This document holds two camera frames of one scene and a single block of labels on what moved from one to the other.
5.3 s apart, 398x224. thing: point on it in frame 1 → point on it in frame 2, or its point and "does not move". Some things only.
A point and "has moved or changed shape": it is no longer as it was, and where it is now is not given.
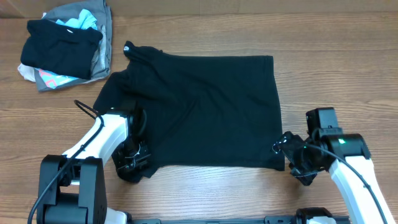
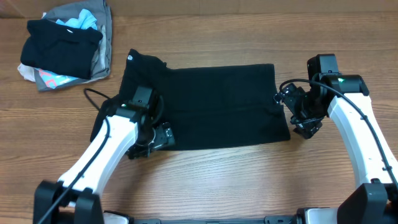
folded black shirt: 53,46 does not move
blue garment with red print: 54,80 does not move
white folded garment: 27,72 does not move
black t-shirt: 203,111 has moved or changed shape
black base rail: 277,219 does not move
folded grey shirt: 103,17 does not move
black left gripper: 129,163 → 164,135
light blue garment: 86,20 does not move
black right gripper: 288,144 → 290,94
